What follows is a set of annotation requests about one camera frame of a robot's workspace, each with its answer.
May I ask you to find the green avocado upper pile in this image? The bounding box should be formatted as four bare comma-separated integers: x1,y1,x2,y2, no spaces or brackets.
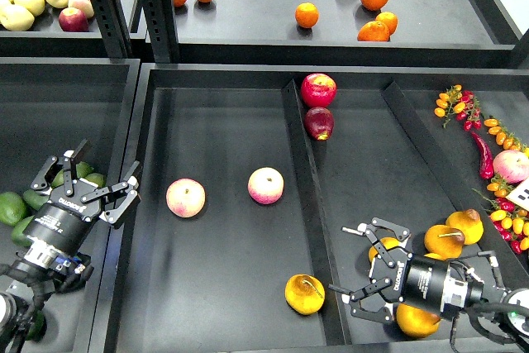
22,189,49,211

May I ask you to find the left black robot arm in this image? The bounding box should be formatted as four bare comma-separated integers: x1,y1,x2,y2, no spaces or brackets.
1,140,141,352

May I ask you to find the light green avocado beside top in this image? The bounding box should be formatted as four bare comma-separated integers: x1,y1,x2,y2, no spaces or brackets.
84,172,107,188

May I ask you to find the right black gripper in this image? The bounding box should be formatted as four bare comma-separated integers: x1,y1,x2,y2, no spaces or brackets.
328,216,472,323

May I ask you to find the yellow pear with stem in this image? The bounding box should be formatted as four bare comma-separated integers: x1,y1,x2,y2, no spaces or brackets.
424,224,465,259

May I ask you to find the pink apple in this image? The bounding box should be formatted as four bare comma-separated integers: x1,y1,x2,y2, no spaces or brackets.
165,179,206,218
247,167,284,205

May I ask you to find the bright red apple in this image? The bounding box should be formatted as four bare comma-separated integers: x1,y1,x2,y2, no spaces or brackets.
301,73,337,107

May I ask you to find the pink apple centre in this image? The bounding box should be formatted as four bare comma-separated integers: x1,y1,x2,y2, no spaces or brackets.
247,167,284,205

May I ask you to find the pale yellow apple middle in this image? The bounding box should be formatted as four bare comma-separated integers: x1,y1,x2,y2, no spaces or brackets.
13,0,45,17

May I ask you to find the green avocado lower pile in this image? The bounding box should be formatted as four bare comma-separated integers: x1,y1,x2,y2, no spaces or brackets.
11,216,33,248

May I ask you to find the cherry tomato bunch upper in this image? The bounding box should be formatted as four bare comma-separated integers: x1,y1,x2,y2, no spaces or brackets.
434,84,482,131

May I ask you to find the orange cherry tomato bunch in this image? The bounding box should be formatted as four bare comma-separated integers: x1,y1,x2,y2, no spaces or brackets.
484,117,528,155

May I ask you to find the green avocado pile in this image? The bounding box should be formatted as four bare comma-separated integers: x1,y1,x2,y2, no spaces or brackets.
11,216,33,248
22,189,49,211

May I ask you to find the black shelf upright post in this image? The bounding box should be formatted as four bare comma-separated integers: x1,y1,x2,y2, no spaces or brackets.
91,0,132,59

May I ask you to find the orange on shelf front right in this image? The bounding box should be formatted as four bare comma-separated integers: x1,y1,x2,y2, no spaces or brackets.
357,21,390,42

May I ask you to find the red apple on left shelf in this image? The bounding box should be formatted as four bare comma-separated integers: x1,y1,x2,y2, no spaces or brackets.
59,7,89,32

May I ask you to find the black divided middle tray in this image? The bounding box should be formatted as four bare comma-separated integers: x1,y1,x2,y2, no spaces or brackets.
107,64,528,352

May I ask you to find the dark green avocado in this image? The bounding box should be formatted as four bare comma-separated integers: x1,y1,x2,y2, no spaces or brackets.
26,311,47,342

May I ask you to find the black left tray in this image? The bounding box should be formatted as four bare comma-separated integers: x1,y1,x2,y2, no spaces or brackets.
1,57,140,352

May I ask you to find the dark red apple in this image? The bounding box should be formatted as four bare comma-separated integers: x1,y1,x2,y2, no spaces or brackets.
303,107,335,141

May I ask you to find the pink peach on shelf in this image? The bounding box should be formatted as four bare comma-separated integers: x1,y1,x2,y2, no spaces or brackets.
68,0,94,19

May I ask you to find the pink apple right tray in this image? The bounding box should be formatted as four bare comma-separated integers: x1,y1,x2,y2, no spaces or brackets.
493,150,528,184

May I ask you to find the light green avocado far left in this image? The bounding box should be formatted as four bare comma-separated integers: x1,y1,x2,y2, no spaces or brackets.
0,192,30,227

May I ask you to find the pink apple left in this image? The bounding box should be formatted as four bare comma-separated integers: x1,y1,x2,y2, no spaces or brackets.
165,179,206,218

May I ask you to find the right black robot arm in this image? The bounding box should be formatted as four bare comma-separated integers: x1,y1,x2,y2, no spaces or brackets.
329,217,528,351

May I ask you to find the red chili pepper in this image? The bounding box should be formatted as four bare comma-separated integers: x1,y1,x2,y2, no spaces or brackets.
470,131,494,179

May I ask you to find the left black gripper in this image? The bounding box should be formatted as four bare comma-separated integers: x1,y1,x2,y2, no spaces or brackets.
23,139,142,256

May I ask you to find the yellow pear with brown top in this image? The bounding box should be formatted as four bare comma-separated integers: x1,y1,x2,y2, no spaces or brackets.
446,208,484,245

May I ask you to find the white label card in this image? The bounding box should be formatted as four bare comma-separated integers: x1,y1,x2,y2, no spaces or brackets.
506,179,529,211

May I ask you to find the pale yellow apple front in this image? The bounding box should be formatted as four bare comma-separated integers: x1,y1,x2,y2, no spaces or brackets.
1,4,35,31

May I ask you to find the cherry tomato bunch lower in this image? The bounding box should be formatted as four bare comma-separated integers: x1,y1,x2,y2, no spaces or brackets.
474,174,528,255

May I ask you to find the black upper shelf tray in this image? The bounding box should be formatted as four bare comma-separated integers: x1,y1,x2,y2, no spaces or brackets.
174,0,528,69

